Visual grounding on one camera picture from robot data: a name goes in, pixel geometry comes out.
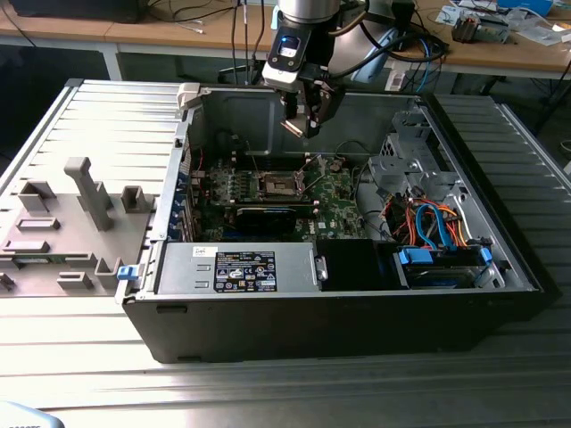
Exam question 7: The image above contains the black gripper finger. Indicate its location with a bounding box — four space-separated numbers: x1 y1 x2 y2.
302 78 345 140
279 90 301 122

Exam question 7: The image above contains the silver green CPU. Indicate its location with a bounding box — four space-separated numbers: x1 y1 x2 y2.
279 116 311 138

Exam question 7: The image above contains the metal locking lever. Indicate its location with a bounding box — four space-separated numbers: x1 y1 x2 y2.
244 140 261 175

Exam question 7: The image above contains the CPU socket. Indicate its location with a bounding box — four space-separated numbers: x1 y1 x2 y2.
260 170 299 198

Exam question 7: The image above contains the CPU cooler with fan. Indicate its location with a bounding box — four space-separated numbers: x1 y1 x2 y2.
451 11 510 45

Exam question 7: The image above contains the pale blue teach pendant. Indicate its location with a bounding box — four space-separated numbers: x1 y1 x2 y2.
350 26 399 84

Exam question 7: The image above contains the small white box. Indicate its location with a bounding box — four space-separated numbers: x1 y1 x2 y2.
384 69 406 94

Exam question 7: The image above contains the metal drive cage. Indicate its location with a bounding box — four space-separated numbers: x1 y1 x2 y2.
368 109 466 202

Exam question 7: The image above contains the green motherboard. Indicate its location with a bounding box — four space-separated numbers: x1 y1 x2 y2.
189 153 372 244

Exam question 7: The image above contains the beige case latch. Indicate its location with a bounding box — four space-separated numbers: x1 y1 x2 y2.
177 83 211 111

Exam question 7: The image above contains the graphics card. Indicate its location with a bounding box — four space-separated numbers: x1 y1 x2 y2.
234 206 299 234

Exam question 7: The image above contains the wooden desk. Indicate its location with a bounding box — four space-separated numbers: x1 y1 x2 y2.
0 0 571 82

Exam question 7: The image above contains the grey power supply unit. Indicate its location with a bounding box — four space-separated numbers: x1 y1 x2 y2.
153 242 321 296

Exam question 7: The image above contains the hard disk in blue carrier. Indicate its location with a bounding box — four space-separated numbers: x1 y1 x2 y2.
392 246 495 292

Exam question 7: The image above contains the blue box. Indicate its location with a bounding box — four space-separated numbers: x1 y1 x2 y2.
497 0 554 14

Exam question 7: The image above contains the clear plastic bag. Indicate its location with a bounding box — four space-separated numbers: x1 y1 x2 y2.
517 24 571 46

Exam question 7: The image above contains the black PC case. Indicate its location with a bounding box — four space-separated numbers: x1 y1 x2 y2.
114 82 561 365

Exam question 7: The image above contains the black flat device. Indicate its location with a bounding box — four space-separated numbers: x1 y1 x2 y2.
8 0 146 24

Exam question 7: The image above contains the grey parts rack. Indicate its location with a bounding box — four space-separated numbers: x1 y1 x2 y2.
0 155 158 299

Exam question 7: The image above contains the pale rounded object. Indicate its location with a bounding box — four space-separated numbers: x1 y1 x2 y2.
0 399 62 428

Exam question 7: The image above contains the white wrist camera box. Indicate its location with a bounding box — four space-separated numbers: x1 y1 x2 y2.
261 26 313 94

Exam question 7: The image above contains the thin black wire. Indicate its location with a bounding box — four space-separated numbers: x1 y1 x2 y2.
336 140 374 157

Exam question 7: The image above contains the blue flat data wire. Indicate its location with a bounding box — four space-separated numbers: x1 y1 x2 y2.
413 202 437 250
423 201 452 251

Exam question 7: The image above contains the orange power wire bundle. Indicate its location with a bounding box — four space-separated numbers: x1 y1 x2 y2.
383 199 472 249

